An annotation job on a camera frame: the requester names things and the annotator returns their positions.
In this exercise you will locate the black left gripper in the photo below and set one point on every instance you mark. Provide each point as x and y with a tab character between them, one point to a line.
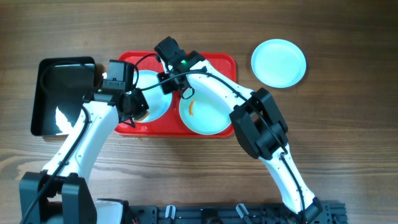
141	105

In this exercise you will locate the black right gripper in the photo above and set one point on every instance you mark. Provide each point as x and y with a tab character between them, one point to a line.
167	88

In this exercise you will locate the orange green sponge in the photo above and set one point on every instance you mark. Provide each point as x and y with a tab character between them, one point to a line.
140	118

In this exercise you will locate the light blue plate top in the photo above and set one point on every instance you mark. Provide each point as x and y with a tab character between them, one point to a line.
158	102

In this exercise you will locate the light blue plate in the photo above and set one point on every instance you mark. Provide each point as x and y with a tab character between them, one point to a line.
278	63
202	114
158	102

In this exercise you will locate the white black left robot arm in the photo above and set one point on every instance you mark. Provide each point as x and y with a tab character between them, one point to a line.
59	192

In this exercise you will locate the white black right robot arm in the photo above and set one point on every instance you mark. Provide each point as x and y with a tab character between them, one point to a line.
257	121

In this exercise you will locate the red plastic tray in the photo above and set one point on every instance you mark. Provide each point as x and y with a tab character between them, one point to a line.
170	124

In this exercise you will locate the black water basin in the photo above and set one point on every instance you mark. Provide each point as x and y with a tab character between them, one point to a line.
61	85

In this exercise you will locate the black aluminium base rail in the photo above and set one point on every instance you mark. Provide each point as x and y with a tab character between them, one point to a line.
261	214

